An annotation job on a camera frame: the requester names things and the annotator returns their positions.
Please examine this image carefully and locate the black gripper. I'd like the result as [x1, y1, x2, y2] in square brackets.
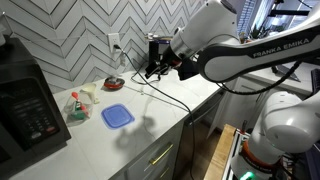
[144, 49, 183, 81]

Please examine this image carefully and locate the small clear bottle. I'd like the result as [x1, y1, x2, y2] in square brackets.
[119, 53, 128, 68]

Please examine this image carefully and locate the small red dish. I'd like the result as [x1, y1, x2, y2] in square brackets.
[103, 75, 126, 90]

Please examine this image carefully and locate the blue plastic lid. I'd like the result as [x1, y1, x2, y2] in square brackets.
[100, 103, 136, 130]

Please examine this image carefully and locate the white plastic funnel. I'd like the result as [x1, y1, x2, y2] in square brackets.
[80, 83, 101, 105]

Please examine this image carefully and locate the grey base cabinet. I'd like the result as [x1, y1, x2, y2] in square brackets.
[109, 119, 186, 180]

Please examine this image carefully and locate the light shaker base cabinet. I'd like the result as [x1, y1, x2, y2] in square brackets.
[208, 74, 278, 138]

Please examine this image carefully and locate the clear plastic food container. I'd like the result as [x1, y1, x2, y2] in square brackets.
[64, 93, 94, 126]

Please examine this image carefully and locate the wooden plank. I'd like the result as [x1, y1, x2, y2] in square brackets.
[203, 123, 237, 180]

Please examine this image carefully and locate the black microwave oven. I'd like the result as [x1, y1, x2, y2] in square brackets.
[0, 36, 72, 178]

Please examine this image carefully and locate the black coffee maker cord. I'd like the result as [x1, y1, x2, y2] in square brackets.
[130, 66, 149, 85]

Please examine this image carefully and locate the long black power cable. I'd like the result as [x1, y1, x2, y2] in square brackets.
[113, 43, 198, 180]

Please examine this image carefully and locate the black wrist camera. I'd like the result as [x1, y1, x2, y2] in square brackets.
[177, 58, 201, 82]

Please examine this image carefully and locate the white wall outlet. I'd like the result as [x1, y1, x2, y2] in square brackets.
[107, 32, 122, 54]

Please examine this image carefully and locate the steel dishwasher handle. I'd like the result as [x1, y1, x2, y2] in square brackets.
[186, 91, 224, 127]

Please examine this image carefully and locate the long gold drawer handle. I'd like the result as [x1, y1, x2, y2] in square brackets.
[148, 142, 174, 166]

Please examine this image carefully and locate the short gold drawer handle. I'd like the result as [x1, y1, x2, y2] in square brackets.
[159, 165, 171, 180]

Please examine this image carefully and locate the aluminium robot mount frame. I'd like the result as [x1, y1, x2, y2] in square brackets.
[222, 128, 251, 180]

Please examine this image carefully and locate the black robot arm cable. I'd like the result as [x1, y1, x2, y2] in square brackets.
[216, 59, 303, 96]

